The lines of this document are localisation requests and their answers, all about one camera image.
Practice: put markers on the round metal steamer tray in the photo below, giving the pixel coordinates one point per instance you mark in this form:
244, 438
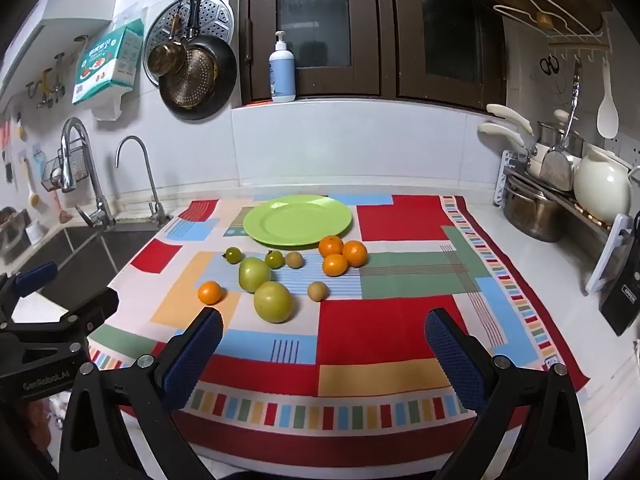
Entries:
215, 15

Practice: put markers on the black knife block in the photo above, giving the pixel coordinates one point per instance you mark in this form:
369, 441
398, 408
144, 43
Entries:
620, 300

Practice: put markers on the tall chrome faucet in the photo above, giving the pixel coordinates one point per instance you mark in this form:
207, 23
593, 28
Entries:
75, 132

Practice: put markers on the large steel pot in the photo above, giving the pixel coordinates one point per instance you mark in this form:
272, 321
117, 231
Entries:
530, 215

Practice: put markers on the white wall rack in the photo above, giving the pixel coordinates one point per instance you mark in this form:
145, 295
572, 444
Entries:
580, 41

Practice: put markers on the copper perforated colander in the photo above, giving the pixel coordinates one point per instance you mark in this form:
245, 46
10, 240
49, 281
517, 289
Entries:
192, 80

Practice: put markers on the white blue pump bottle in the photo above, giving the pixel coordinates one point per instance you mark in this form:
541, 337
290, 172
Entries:
282, 75

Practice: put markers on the small orange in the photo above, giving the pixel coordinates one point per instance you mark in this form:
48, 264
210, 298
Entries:
331, 246
335, 265
210, 293
356, 253

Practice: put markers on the white wall outlet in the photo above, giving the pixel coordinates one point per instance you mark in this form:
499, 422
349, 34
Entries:
632, 152

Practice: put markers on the black frying pan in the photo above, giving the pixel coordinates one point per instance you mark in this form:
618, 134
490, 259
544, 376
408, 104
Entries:
226, 75

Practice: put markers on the small steel pot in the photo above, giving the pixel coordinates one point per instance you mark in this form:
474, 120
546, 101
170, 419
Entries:
550, 137

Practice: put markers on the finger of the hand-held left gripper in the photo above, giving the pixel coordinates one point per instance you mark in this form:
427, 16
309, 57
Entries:
85, 312
35, 277

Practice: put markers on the black scissors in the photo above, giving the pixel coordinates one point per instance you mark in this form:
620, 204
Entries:
550, 65

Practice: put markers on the metal dish rack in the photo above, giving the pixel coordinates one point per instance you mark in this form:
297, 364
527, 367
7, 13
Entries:
585, 216

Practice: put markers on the chrome gooseneck faucet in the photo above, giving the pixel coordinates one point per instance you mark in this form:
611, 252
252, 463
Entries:
150, 180

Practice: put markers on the white ceramic pitcher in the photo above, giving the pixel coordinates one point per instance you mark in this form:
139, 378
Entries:
600, 185

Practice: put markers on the yellow dish brush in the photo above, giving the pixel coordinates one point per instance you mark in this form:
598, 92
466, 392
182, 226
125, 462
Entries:
33, 196

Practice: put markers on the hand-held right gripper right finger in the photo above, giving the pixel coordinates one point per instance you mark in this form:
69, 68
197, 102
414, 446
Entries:
460, 360

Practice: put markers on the green white paper box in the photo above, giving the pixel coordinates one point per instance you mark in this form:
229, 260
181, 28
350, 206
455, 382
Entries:
107, 60

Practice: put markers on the steel kitchen sink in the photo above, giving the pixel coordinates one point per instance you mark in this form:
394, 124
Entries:
85, 255

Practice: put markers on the green plate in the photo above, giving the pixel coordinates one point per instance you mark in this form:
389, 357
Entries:
300, 220

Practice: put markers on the metal spatula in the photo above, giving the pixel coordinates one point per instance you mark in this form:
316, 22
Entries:
557, 170

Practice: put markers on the dark wooden window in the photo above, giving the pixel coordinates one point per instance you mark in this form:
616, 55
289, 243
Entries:
262, 35
410, 35

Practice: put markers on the large green fruit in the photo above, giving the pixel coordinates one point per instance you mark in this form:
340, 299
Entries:
272, 302
254, 275

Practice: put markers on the small green tomato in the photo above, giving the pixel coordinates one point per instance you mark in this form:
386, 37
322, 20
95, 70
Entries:
274, 259
232, 255

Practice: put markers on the white rice paddle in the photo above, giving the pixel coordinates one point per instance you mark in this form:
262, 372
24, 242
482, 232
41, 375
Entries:
607, 117

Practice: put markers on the colourful patchwork tablecloth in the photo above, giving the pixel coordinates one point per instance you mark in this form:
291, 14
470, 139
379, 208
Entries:
400, 320

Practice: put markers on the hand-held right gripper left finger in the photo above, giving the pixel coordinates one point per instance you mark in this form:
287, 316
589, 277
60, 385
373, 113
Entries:
192, 360

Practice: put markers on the small brass saucepan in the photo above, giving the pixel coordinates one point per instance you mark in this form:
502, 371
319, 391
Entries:
165, 57

